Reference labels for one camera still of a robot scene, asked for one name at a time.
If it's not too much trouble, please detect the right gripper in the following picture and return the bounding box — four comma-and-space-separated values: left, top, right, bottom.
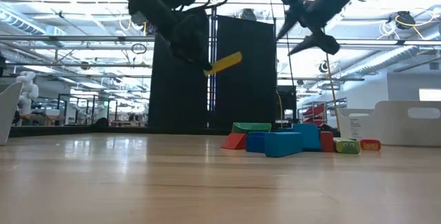
275, 0, 372, 57

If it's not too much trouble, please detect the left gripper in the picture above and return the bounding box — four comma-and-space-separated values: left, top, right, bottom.
156, 1, 213, 75

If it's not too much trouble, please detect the yellow long block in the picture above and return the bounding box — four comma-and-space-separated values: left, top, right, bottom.
203, 51, 243, 77

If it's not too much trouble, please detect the blue long block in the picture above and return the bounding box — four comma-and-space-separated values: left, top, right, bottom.
263, 131, 305, 159

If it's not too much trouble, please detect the large blue rectangular block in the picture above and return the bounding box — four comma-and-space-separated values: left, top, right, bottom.
292, 123, 322, 153

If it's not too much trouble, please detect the black folding partition screen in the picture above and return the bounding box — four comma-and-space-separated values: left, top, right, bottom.
147, 6, 278, 136

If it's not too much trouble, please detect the grey metal crossbar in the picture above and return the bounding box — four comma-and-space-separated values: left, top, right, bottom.
275, 37, 441, 50
0, 34, 156, 43
0, 61, 152, 68
277, 75, 365, 81

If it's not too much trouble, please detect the black equipment cabinet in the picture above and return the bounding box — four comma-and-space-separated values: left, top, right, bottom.
275, 85, 298, 128

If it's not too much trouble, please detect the flat green block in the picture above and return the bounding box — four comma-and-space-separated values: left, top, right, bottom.
231, 122, 273, 135

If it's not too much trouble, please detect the red triangular prism block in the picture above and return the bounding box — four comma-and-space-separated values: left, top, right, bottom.
220, 132, 248, 150

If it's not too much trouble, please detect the red storage shelf rack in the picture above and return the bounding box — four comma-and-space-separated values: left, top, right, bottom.
298, 101, 347, 130

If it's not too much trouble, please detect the red long block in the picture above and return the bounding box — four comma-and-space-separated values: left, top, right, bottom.
320, 130, 335, 153
359, 138, 382, 152

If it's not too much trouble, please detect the light green long block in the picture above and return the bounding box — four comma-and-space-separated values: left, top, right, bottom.
333, 137, 362, 155

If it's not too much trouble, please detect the white plastic storage bin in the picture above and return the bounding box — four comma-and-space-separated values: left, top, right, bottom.
336, 100, 441, 148
0, 81, 23, 145

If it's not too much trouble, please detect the black hanging cable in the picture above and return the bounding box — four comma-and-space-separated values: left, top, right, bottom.
278, 0, 296, 88

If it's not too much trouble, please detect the yellow hanging cable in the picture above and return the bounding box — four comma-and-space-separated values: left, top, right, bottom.
316, 0, 342, 132

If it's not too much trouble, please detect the silver ventilation duct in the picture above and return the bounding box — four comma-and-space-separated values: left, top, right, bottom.
0, 9, 48, 35
339, 44, 441, 79

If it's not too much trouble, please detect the bright white wall screen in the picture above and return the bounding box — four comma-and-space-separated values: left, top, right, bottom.
418, 88, 441, 102

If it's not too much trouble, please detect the black table frame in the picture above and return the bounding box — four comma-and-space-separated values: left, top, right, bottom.
9, 124, 152, 138

